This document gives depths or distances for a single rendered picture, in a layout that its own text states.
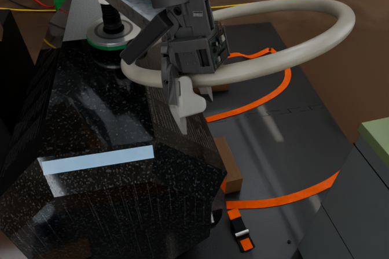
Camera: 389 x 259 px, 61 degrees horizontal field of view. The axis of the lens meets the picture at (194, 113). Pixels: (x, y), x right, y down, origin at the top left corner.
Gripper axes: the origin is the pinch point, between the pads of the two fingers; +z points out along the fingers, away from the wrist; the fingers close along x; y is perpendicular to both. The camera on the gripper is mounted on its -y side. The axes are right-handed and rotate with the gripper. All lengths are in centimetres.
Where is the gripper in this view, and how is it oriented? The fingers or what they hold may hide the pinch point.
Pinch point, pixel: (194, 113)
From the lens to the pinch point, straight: 56.5
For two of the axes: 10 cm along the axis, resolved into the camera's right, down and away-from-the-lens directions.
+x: 4.1, -5.0, 7.6
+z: 2.4, 8.6, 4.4
